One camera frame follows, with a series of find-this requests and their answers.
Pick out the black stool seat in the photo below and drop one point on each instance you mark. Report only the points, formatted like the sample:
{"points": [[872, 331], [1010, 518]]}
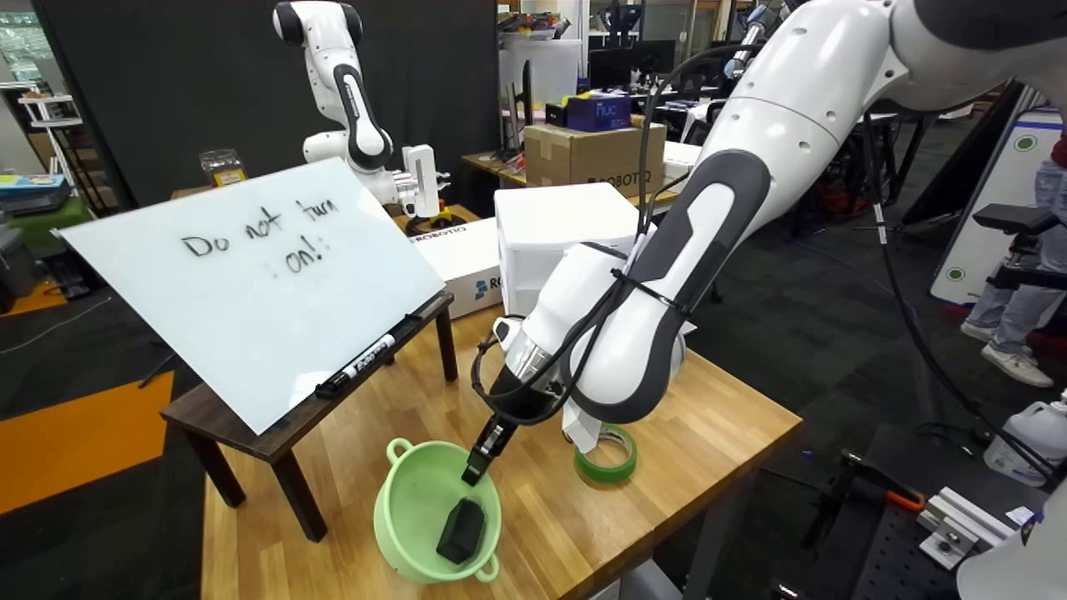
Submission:
{"points": [[1020, 217]]}

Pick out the white panel green logo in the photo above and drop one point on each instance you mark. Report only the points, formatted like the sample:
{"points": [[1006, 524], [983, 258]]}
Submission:
{"points": [[1003, 169]]}

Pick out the long aluminium extrusion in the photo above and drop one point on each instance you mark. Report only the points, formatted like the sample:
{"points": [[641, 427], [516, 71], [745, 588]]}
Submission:
{"points": [[970, 522]]}

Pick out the small dark wooden table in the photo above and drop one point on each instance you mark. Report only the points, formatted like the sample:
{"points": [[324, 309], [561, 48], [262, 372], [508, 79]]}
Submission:
{"points": [[297, 502]]}

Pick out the person in jeans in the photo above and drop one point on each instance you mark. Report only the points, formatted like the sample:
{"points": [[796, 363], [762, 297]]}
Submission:
{"points": [[1023, 303]]}

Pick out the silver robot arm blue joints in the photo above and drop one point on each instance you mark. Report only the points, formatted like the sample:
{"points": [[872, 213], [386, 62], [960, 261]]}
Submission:
{"points": [[750, 38]]}

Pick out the black partition panel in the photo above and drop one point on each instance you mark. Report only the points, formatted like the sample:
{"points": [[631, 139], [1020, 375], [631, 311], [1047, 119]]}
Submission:
{"points": [[169, 79]]}

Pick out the white shelf rack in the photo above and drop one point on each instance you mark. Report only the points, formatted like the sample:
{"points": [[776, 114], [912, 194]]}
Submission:
{"points": [[53, 136]]}

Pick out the clear glass jar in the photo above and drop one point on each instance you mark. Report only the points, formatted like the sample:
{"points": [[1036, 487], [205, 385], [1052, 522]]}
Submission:
{"points": [[223, 169]]}

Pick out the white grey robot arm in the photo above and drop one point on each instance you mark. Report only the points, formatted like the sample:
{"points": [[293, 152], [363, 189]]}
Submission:
{"points": [[777, 111]]}

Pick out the white idle gripper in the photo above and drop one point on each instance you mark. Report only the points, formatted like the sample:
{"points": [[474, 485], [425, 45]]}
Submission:
{"points": [[423, 178]]}

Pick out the green tape roll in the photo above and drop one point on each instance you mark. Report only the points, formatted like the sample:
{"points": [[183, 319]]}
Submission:
{"points": [[610, 472]]}

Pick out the dark blue box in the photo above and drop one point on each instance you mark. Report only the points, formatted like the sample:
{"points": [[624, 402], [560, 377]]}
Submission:
{"points": [[588, 111]]}

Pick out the small black object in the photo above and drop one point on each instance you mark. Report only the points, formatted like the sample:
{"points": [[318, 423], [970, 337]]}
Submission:
{"points": [[463, 533]]}

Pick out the black perforated breadboard plate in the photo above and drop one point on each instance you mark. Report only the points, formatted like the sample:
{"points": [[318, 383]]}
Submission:
{"points": [[890, 554]]}

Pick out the white black idle robot arm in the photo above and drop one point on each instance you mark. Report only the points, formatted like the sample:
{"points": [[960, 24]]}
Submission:
{"points": [[336, 68]]}

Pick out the large brown cardboard box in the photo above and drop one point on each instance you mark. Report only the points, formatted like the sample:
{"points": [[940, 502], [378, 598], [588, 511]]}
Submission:
{"points": [[588, 154]]}

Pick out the white plastic drawer unit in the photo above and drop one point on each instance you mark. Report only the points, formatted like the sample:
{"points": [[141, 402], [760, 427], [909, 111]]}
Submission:
{"points": [[544, 234]]}

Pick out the white whiteboard with writing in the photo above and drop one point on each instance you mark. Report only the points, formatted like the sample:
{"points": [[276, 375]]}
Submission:
{"points": [[245, 287]]}

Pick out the white plastic jug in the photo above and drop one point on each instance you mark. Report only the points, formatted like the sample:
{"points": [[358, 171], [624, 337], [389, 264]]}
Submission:
{"points": [[1036, 437]]}

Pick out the black whiteboard marker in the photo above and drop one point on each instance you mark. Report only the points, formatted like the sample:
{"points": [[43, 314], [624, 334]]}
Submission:
{"points": [[355, 369]]}

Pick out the light green plastic bowl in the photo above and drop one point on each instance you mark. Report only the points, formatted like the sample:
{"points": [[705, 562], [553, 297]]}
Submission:
{"points": [[417, 511]]}

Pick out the light wooden desk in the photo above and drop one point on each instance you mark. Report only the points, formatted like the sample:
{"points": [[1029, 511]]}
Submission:
{"points": [[490, 169]]}

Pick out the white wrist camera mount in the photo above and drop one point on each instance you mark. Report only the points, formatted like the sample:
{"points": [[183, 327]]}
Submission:
{"points": [[584, 427]]}

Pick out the white rounded cover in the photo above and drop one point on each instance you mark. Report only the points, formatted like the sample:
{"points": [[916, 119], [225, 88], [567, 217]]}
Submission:
{"points": [[1023, 562]]}

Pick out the green storage bin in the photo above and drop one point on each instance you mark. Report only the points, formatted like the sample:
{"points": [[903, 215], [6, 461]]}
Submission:
{"points": [[45, 217]]}

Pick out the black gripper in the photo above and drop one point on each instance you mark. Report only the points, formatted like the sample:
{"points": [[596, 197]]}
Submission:
{"points": [[523, 398]]}

